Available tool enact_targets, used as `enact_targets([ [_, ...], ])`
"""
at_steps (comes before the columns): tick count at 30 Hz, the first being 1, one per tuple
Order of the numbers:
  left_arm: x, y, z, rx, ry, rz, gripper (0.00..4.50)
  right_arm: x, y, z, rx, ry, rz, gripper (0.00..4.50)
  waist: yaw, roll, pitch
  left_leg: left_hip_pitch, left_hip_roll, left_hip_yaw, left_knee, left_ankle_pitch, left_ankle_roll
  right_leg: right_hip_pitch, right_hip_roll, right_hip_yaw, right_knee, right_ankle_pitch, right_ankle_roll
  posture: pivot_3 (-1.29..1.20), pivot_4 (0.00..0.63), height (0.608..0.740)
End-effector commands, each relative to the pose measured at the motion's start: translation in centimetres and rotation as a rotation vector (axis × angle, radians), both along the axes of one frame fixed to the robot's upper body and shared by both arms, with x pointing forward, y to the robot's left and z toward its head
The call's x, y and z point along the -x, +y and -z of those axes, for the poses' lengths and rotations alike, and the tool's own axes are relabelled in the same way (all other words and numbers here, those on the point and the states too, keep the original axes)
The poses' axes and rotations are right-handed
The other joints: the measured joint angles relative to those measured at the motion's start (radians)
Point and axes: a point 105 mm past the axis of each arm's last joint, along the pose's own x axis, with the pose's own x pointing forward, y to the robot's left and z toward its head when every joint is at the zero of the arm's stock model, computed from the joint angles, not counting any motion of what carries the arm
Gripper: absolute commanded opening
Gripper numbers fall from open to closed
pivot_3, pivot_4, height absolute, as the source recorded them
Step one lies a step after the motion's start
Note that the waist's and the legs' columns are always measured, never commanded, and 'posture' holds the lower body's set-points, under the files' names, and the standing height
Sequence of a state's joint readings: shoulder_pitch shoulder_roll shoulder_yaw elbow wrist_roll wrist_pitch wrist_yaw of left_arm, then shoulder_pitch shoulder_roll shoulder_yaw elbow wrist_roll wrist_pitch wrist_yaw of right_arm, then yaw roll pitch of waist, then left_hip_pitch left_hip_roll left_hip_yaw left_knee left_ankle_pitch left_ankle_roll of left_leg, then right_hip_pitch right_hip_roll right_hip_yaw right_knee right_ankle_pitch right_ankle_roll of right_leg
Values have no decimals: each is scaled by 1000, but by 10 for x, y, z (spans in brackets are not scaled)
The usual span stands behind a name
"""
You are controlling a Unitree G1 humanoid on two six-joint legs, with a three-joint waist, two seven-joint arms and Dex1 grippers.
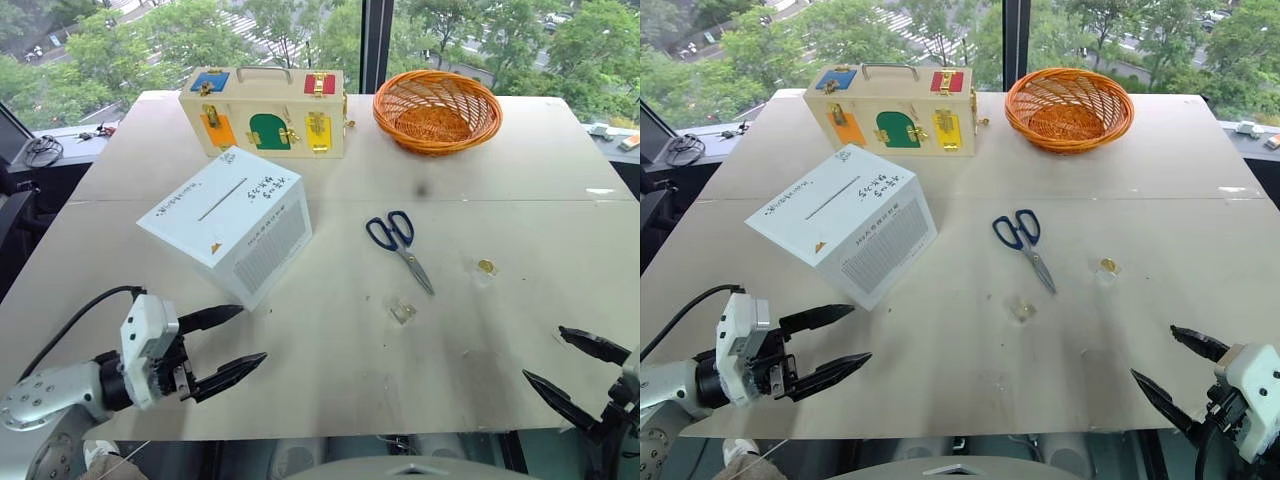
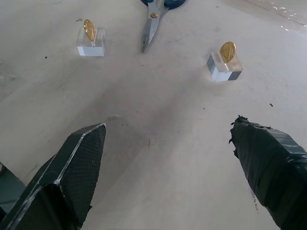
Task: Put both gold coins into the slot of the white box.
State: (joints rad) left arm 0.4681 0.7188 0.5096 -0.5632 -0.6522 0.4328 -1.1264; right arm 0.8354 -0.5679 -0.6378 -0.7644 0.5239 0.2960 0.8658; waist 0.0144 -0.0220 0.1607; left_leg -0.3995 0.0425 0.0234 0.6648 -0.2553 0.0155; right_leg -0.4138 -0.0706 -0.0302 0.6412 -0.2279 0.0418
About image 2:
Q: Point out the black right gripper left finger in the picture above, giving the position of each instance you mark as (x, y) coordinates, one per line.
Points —
(79, 165)

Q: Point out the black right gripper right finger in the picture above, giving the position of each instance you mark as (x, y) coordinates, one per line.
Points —
(271, 167)

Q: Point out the gold coin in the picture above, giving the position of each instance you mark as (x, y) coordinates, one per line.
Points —
(89, 30)
(228, 52)

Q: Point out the clear acrylic stand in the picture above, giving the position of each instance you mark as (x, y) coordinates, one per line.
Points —
(224, 73)
(91, 49)

